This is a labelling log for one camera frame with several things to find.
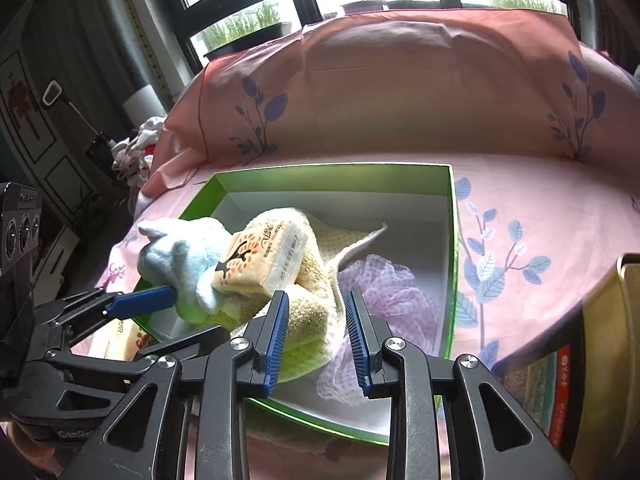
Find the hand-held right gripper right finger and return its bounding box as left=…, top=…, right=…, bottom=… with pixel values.
left=345, top=289, right=576, bottom=480

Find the light blue plush toy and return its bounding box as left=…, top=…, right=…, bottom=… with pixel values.
left=137, top=216, right=236, bottom=323

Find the person's left hand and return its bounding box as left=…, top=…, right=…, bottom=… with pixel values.
left=6, top=422, right=66, bottom=475

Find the dark panelled door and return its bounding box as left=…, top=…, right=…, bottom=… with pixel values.
left=0, top=45, right=121, bottom=241

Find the green cardboard box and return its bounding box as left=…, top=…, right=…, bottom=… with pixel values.
left=135, top=162, right=460, bottom=446

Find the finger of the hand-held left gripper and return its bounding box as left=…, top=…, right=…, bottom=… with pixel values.
left=45, top=325, right=232, bottom=387
left=34, top=284, right=179, bottom=347

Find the purple mesh bath pouf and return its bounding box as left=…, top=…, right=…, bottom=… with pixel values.
left=316, top=254, right=443, bottom=406

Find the grey round flowerpot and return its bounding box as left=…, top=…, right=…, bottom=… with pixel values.
left=340, top=0, right=386, bottom=15

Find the white cylinder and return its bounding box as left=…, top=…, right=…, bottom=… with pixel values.
left=122, top=85, right=166, bottom=128

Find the upright stick vacuum cleaner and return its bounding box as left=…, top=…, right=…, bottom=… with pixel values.
left=42, top=80, right=118, bottom=176

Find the dark rectangular planter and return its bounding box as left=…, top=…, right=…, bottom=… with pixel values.
left=385, top=0, right=441, bottom=11

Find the pile of clothes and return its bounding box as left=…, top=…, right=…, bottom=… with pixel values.
left=111, top=116, right=168, bottom=211

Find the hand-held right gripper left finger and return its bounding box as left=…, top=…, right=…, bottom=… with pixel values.
left=65, top=290, right=291, bottom=480

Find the long black planter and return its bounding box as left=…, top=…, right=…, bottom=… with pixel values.
left=202, top=20, right=295, bottom=61

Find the grey curtain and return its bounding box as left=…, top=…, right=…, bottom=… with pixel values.
left=65, top=0, right=201, bottom=126
left=575, top=0, right=640, bottom=76

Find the planter with green shrubs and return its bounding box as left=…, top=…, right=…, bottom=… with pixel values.
left=487, top=0, right=563, bottom=13

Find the yellow terry towel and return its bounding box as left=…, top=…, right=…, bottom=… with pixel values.
left=200, top=207, right=390, bottom=383

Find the black and gold tea tin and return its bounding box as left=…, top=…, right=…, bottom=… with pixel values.
left=492, top=252, right=640, bottom=466

